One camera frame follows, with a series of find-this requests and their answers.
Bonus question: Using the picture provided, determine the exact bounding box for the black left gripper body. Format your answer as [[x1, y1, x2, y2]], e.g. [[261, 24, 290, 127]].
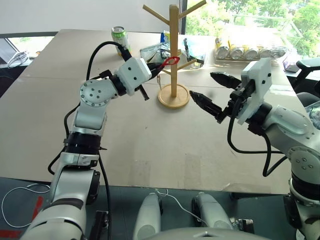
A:
[[135, 62, 158, 102]]

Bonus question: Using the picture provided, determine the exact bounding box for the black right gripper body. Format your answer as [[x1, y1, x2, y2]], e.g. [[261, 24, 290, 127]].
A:
[[215, 79, 256, 125]]

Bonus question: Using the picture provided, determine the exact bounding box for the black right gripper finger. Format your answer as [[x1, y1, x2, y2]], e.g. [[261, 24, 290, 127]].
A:
[[189, 90, 223, 118], [209, 71, 243, 90]]

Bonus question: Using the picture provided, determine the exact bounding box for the red keychain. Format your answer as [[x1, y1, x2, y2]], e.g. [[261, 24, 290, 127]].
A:
[[156, 56, 181, 90]]

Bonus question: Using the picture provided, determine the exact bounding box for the wooden tree stand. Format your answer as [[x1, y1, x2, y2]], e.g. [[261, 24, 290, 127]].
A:
[[142, 0, 208, 109]]

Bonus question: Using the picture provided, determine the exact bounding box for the clear plastic bag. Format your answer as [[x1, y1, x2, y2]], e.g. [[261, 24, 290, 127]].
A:
[[139, 42, 173, 64]]

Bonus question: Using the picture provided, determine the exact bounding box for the clear can tray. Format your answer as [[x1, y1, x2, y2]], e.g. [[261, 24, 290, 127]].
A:
[[214, 56, 282, 67]]

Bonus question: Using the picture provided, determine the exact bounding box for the silver drink can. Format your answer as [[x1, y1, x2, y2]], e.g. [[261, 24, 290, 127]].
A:
[[215, 37, 230, 61], [272, 46, 289, 61], [228, 41, 244, 61], [258, 47, 274, 61], [243, 46, 259, 61]]

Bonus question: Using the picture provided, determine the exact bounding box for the blue snack packet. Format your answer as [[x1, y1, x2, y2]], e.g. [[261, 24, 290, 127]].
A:
[[159, 30, 172, 46]]

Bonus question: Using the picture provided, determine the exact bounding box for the clear bag with dark contents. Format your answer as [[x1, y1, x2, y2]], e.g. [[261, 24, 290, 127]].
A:
[[182, 36, 210, 69]]

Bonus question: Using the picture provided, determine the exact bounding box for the green soda can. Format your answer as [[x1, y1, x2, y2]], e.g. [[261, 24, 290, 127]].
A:
[[111, 25, 132, 58]]

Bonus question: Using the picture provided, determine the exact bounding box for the purple packet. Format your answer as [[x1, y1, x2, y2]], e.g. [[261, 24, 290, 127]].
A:
[[282, 55, 299, 74]]

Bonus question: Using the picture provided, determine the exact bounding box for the black chair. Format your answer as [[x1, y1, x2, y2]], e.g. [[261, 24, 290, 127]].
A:
[[291, 59, 320, 106]]

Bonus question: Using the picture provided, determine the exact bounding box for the clear plastic container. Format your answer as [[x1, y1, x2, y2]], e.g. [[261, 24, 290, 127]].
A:
[[305, 99, 320, 121]]

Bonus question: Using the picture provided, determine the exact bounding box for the silver right robot leg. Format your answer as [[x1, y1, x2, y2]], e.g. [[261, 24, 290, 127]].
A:
[[191, 191, 235, 232]]

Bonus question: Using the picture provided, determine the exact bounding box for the silver robot leg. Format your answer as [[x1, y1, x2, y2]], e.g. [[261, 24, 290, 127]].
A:
[[191, 191, 235, 232], [132, 192, 164, 240]]

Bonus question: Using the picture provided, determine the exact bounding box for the silver left robot leg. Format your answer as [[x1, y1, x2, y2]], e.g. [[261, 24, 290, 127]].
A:
[[132, 192, 164, 240]]

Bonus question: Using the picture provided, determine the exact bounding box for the grey robot torso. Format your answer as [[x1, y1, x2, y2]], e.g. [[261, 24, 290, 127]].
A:
[[149, 226, 254, 240]]

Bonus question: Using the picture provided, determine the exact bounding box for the dark side desk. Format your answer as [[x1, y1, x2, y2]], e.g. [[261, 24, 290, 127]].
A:
[[0, 31, 60, 99]]

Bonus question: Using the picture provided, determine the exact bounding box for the red floor tape strip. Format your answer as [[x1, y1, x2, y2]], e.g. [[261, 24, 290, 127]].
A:
[[0, 229, 24, 239], [31, 195, 45, 222]]

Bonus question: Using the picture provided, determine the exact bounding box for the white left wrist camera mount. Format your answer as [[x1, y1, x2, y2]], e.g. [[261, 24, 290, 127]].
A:
[[116, 57, 153, 97]]

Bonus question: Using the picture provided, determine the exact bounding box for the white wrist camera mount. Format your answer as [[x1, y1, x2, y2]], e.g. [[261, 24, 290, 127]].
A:
[[237, 57, 273, 126], [116, 57, 153, 97]]

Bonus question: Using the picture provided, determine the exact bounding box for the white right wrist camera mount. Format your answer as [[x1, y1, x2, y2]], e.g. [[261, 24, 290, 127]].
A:
[[237, 57, 273, 126]]

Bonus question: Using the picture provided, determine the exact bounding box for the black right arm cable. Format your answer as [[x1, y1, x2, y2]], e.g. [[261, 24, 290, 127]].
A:
[[226, 116, 289, 178]]

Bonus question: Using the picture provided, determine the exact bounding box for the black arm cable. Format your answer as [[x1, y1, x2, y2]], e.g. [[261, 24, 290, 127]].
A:
[[47, 41, 133, 240], [226, 116, 289, 178]]

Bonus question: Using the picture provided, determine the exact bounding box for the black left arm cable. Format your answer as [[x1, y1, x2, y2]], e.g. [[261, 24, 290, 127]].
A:
[[47, 41, 133, 240]]

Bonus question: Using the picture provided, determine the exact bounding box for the thin white cable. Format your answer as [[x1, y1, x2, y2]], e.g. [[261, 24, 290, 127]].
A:
[[154, 188, 210, 224]]

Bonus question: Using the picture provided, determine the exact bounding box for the grey metal bracket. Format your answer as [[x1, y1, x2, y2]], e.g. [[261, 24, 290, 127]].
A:
[[232, 218, 255, 235]]

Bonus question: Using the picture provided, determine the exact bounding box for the white cable bundle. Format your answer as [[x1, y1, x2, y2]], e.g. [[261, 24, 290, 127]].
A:
[[7, 50, 31, 69]]

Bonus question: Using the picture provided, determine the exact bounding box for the white looped floor cable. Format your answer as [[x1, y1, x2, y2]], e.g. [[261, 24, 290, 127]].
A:
[[0, 182, 51, 229]]

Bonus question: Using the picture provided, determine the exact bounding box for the black bracket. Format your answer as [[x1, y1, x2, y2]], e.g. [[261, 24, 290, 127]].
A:
[[89, 210, 111, 240]]

